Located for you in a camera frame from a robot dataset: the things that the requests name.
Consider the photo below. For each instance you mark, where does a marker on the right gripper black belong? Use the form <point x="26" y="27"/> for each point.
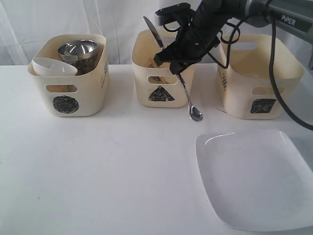
<point x="197" y="34"/>

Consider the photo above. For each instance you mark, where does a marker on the steel table knife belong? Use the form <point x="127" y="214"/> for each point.
<point x="154" y="32"/>

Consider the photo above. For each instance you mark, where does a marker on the steel spoon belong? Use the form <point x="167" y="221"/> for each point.
<point x="194" y="113"/>

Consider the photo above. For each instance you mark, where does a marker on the steel bowl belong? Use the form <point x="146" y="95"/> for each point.
<point x="81" y="54"/>

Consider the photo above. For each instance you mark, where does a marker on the white round bowl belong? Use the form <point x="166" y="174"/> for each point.
<point x="48" y="67"/>

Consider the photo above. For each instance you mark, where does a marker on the white square plate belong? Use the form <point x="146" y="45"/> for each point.
<point x="256" y="180"/>

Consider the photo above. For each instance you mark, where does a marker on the wooden chopstick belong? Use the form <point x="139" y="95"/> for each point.
<point x="156" y="79"/>

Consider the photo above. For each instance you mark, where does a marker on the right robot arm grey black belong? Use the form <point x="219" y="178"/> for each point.
<point x="292" y="16"/>

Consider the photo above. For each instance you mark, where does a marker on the cream bin with triangle mark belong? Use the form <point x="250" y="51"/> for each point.
<point x="150" y="94"/>

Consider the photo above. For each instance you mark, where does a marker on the cream bin with square mark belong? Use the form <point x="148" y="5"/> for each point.
<point x="245" y="86"/>

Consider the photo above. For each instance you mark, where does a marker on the cream bin with circle mark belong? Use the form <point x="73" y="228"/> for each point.
<point x="73" y="96"/>

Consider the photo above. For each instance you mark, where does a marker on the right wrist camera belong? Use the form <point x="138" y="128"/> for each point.
<point x="167" y="15"/>

